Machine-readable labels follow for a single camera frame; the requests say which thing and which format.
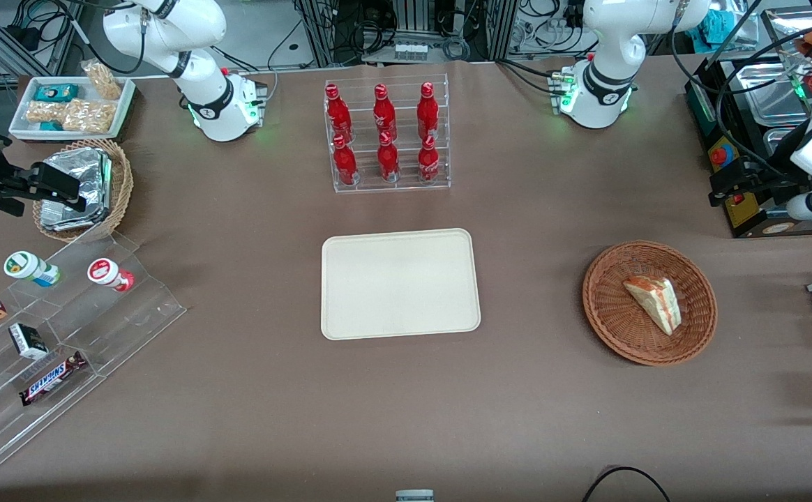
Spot clear acrylic stepped shelf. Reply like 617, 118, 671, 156
0, 232, 188, 475

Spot red capped yogurt bottle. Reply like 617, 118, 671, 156
87, 258, 135, 293

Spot large teal snack box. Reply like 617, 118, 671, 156
34, 84, 80, 102

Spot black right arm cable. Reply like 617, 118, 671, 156
64, 0, 150, 75

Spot green capped yogurt bottle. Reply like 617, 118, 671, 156
3, 251, 61, 288

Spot large steel warmer pan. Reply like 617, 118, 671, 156
735, 63, 808, 127

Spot Snickers chocolate bar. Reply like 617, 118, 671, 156
19, 351, 89, 406

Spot white rectangular snack tray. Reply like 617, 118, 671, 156
8, 75, 136, 142

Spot triangular sandwich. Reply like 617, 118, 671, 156
622, 275, 683, 337

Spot clear acrylic bottle rack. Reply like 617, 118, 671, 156
324, 75, 451, 195

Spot aluminium extrusion frame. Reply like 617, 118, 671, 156
294, 0, 518, 63

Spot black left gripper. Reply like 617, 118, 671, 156
709, 158, 812, 208

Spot silver foil wrapped package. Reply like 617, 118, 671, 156
40, 148, 113, 232

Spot beige rectangular serving tray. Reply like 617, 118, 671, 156
320, 228, 482, 342

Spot black power adapter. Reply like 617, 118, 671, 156
8, 24, 41, 50

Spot small black white box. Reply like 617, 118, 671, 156
8, 323, 50, 360

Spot black looped cable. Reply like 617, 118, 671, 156
582, 466, 672, 502

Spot red cola bottle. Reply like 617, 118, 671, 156
418, 135, 440, 184
333, 134, 359, 186
377, 131, 400, 183
373, 84, 398, 140
417, 82, 440, 140
326, 84, 352, 144

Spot teal cloth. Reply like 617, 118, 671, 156
699, 8, 746, 45

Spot small deep wicker basket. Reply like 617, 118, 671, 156
32, 139, 134, 243

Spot large round wicker basket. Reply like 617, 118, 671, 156
582, 241, 719, 367

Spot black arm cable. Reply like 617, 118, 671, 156
64, 0, 150, 75
670, 0, 812, 183

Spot clear bag of nuts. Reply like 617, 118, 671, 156
81, 59, 123, 100
62, 99, 117, 135
25, 100, 68, 125

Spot black food warmer display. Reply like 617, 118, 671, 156
685, 7, 812, 239

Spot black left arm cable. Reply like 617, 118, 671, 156
670, 0, 812, 183

